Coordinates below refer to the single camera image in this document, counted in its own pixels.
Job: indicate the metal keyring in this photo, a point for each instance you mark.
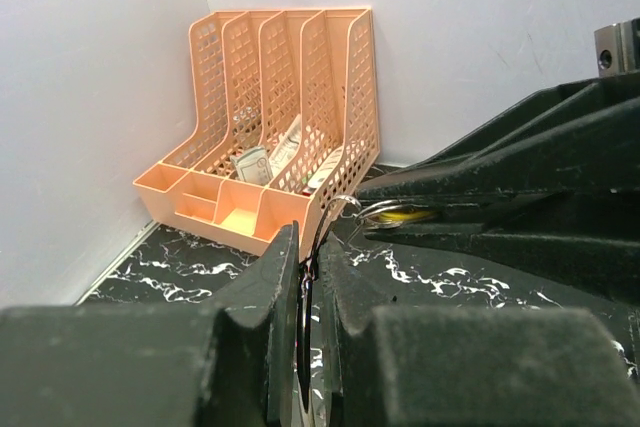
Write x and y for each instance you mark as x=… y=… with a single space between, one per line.
x=308 y=273

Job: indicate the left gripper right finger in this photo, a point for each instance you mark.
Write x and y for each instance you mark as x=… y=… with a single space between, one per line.
x=388 y=363

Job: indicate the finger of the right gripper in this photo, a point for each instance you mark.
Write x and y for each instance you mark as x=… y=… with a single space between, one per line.
x=589 y=242
x=580 y=137

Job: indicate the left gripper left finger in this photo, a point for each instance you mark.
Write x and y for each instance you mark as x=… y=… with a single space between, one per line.
x=225 y=361

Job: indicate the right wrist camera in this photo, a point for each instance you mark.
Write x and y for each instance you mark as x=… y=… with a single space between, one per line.
x=617 y=48

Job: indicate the orange file organizer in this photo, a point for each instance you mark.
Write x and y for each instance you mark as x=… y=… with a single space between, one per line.
x=286 y=120

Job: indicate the key with yellow tag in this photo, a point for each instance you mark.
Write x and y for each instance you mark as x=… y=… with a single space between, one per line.
x=389 y=214

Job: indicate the papers in organizer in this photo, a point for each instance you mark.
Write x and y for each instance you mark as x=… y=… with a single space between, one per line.
x=298 y=162

